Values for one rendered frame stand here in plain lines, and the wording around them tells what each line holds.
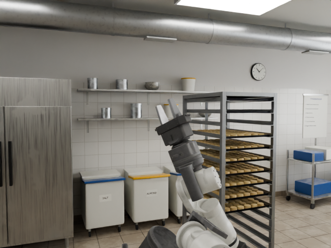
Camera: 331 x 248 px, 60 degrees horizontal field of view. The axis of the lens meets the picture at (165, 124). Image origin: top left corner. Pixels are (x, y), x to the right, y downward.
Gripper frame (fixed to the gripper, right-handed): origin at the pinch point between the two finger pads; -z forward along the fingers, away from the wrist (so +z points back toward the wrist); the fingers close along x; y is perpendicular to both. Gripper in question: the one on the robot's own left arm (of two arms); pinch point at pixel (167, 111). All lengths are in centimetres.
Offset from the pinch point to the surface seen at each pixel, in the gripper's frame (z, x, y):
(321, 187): 167, -119, -472
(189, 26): -128, -116, -252
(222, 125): 7, -47, -109
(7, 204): -4, -306, -53
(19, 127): -78, -263, -75
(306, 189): 160, -140, -456
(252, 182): 56, -56, -133
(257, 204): 73, -61, -136
